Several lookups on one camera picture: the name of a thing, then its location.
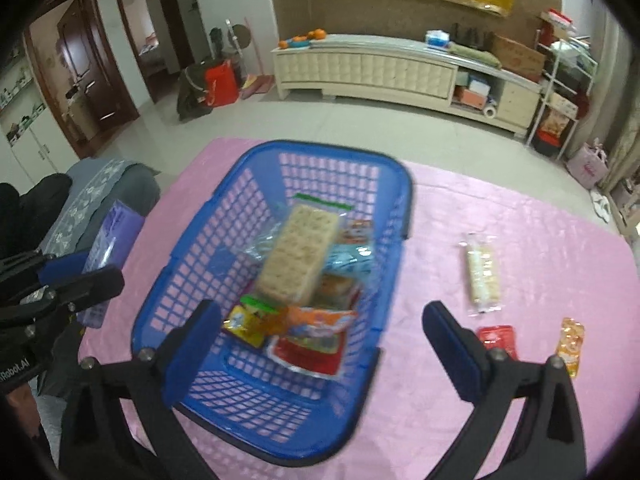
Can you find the white slipper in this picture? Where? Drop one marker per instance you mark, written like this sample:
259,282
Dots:
602,206

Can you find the green cloth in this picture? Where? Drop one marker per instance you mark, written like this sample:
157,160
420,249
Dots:
472,55

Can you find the cardboard box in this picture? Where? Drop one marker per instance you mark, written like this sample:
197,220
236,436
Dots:
517,57

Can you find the small orange cartoon packet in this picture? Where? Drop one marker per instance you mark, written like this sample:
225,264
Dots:
320,327

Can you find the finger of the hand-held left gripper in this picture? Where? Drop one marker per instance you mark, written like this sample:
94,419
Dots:
95,285
62,265

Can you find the small red packet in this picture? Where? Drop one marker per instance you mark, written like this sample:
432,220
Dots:
497,337

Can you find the large clear cracker pack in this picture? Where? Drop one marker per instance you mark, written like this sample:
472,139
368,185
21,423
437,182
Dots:
295,255

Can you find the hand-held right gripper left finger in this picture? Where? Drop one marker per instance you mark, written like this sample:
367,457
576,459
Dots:
192,350

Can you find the salmon box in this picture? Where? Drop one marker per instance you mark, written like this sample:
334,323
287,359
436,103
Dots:
470,96

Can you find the printed snack box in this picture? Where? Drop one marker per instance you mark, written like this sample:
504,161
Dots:
554,121

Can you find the dark cloth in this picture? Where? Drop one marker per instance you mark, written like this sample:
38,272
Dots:
30,205

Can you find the pink gift bag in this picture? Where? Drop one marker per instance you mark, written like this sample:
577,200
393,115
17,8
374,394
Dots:
586,166

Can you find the white metal rack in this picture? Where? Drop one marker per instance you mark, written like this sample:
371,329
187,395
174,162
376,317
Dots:
555,60

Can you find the pink quilted blanket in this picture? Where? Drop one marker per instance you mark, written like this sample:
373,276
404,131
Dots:
450,410

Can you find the black bag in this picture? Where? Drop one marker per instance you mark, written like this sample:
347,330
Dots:
191,92

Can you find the white paper roll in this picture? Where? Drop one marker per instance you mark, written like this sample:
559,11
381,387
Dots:
490,111

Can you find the dark wooden door frame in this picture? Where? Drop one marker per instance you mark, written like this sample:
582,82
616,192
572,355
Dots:
172,25

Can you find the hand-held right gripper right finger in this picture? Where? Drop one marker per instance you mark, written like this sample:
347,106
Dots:
450,345

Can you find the red bag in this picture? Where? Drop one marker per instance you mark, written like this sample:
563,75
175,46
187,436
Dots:
220,82

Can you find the blue plastic basket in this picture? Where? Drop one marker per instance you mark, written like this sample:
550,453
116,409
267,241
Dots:
330,150

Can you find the red box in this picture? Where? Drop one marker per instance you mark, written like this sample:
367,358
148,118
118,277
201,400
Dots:
547,139

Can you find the white cracker packet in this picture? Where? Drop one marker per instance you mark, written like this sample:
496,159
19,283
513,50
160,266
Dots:
482,275

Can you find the grey armchair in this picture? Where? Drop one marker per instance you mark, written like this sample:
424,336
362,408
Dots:
142,185

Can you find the beige patterned curtain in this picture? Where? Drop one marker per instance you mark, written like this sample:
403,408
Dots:
620,135

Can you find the cream tv cabinet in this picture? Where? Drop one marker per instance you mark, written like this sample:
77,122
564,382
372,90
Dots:
370,75

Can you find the light blue snack packet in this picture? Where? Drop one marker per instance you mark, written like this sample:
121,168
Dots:
350,257

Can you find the small round wall decoration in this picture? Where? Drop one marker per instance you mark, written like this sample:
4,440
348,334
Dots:
243,36

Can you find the white cupboard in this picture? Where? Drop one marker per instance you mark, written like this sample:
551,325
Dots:
35,155

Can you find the purple snack packet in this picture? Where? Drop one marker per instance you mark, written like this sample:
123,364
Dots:
112,240

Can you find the tissue box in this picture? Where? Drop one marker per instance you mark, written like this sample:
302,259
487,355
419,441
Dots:
437,38

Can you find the dark wooden door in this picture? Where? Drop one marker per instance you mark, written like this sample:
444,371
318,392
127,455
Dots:
75,50

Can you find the grey printed cloth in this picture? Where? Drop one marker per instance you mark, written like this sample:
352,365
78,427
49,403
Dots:
85,200

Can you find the round cake packet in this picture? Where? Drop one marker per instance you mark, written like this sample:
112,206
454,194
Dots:
335,287

